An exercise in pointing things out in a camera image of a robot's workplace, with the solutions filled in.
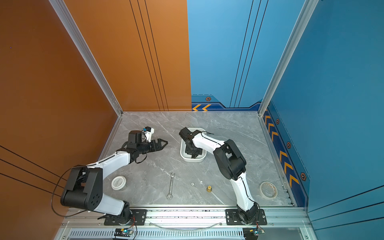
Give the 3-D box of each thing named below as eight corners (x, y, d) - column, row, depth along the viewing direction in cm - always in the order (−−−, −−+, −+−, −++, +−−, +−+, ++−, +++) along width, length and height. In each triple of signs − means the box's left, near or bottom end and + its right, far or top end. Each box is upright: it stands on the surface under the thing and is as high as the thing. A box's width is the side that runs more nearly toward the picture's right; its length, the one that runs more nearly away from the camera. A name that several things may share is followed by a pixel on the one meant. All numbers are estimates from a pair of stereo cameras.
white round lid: (115, 192, 83) (108, 188, 77) (119, 181, 87) (113, 176, 81) (127, 192, 83) (122, 188, 77) (131, 181, 87) (126, 176, 81)
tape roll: (262, 198, 81) (264, 197, 79) (258, 182, 87) (259, 181, 85) (278, 198, 81) (280, 197, 79) (272, 182, 87) (274, 181, 85)
